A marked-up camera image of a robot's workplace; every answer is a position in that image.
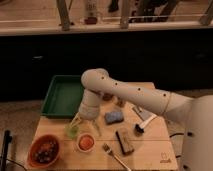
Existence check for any green plastic tray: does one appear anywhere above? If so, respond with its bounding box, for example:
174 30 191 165
41 75 84 119

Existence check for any orange bowl with food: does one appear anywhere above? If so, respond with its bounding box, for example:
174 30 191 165
27 134 61 168

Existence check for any blue sponge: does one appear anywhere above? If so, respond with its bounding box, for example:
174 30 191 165
104 111 124 124

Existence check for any brown rectangular block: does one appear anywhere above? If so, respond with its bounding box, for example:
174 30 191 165
116 128 134 155

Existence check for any green translucent cup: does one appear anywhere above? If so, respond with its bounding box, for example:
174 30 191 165
65 125 79 139

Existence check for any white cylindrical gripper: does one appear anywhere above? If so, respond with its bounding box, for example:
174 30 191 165
69 89 102 136

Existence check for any black stand at left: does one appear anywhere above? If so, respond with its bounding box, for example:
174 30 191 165
0 130 12 171

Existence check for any white handled black brush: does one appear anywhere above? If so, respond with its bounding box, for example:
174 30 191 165
135 114 156 134

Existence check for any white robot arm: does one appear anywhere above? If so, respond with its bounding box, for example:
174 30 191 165
77 68 213 171

